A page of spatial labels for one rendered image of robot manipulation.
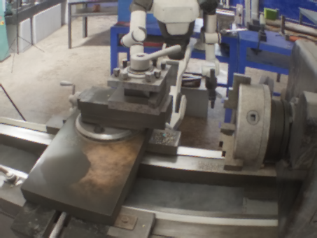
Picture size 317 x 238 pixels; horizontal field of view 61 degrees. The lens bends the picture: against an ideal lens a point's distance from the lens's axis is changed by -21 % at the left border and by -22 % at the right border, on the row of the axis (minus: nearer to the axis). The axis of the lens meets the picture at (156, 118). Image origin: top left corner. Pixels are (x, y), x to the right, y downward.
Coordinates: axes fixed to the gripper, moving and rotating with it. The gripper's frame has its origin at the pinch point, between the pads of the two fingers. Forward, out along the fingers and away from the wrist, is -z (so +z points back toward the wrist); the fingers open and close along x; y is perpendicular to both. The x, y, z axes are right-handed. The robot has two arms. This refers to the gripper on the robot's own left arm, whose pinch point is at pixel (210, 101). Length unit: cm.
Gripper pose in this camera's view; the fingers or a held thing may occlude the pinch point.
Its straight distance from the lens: 233.4
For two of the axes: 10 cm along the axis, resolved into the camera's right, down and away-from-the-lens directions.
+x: 0.5, 5.2, -8.5
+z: -0.6, -8.5, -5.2
